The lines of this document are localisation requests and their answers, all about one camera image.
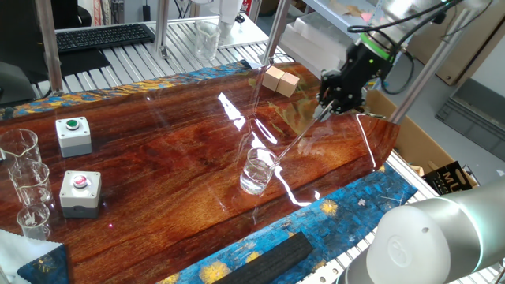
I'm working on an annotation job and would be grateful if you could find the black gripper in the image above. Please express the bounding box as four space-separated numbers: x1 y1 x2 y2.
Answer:
317 38 392 116

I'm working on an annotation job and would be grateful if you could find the clear glass stirring rod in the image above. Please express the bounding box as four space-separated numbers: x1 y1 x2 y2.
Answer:
271 101 336 166

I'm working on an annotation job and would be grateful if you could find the glass beaker with water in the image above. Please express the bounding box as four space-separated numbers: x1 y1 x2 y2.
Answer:
239 147 279 196

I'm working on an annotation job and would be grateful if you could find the tall empty glass beaker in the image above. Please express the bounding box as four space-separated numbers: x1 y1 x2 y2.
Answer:
193 19 222 62

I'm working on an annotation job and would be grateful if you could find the medium empty glass beaker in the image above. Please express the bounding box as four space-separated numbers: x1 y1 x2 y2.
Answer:
8 160 54 208

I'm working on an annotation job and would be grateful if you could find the large empty glass beaker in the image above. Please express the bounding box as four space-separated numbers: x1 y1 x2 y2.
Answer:
0 128 43 166

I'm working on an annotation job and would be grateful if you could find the small empty glass beaker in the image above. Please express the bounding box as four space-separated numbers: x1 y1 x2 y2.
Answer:
16 203 51 241

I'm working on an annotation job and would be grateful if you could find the white metal shelf rack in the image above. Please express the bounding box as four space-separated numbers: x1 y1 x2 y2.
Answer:
301 0 395 94

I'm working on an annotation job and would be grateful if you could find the open cardboard box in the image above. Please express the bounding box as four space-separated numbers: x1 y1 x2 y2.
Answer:
365 89 481 186

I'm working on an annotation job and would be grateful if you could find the flat aluminium plate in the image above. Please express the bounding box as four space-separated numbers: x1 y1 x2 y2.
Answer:
219 23 269 49

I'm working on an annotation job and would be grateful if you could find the blue starry night cloth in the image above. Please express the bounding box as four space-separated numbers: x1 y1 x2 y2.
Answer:
0 61 419 284

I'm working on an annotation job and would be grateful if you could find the grey plastic crate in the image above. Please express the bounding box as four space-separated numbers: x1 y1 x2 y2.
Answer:
435 77 505 163

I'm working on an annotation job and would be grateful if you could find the brown cardboard panel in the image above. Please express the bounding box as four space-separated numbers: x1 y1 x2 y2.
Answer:
406 3 505 87

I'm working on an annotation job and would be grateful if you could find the white plastic stand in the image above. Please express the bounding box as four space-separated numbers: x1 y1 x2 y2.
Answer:
218 0 244 39

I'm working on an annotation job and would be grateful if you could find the black printed box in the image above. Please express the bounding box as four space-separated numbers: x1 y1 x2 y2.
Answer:
421 160 474 196

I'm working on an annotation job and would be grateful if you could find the black foam block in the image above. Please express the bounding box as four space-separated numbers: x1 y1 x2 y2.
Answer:
212 231 315 284

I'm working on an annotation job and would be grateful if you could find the glossy wood print mat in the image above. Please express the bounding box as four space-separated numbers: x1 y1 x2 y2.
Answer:
0 62 401 284

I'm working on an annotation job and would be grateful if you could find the black computer keyboard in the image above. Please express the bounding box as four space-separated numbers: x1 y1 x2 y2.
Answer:
54 22 156 54

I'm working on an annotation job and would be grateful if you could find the black desk pad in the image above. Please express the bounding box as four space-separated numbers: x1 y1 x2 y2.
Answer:
58 49 111 78

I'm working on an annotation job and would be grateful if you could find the green push button box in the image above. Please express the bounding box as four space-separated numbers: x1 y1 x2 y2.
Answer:
54 116 92 159

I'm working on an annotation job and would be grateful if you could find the red push button box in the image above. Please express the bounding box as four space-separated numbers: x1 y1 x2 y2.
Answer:
58 170 103 219

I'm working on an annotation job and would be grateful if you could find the black computer monitor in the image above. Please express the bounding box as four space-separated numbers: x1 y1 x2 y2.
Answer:
0 0 54 106

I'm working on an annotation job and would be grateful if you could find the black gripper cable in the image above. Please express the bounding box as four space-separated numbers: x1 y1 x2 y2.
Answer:
346 0 494 95

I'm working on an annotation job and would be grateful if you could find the aluminium frame post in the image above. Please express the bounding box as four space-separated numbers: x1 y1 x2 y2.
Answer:
34 0 65 97
259 0 293 66
153 0 171 59

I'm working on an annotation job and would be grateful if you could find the slanted aluminium frame strut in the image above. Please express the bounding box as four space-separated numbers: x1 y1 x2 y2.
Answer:
388 6 481 124

